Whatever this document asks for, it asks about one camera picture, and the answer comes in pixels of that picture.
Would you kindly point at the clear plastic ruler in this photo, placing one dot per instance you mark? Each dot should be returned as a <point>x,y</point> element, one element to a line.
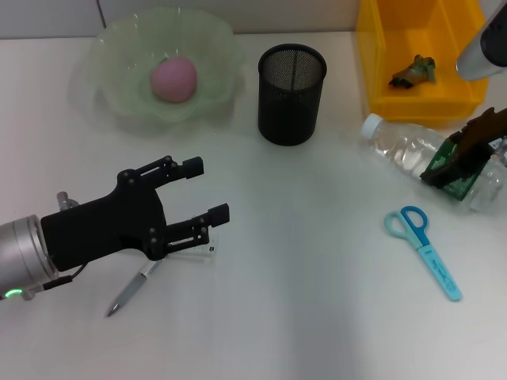
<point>212,249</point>

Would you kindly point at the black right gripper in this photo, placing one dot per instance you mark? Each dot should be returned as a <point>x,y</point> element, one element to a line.
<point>491,124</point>

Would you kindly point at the clear green-label water bottle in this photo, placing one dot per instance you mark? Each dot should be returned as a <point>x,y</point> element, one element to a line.
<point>396,142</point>

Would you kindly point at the green plastic wrapper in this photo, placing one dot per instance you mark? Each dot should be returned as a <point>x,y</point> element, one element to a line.
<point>416,71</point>

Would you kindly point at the light blue scissors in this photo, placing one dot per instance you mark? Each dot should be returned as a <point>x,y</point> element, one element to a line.
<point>435,265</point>

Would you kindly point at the black mesh pen holder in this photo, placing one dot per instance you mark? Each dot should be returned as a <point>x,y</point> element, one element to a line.
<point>289,107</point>

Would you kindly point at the silver ballpoint pen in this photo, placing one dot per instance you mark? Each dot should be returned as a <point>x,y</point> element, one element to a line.
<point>126,295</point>

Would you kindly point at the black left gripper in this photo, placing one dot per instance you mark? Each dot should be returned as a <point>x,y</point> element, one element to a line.
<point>103,229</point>

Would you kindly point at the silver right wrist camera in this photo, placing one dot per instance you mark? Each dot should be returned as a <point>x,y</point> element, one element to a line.
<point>483,51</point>

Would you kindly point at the yellow plastic bin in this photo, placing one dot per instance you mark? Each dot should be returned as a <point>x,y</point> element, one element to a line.
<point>396,31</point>

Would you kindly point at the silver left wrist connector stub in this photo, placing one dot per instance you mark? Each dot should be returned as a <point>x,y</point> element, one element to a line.
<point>63,200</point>

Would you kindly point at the pink toy peach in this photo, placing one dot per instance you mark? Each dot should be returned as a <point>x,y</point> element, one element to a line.
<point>172,79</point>

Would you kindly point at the translucent green fruit bowl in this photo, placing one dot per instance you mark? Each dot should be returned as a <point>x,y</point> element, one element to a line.
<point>214,59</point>

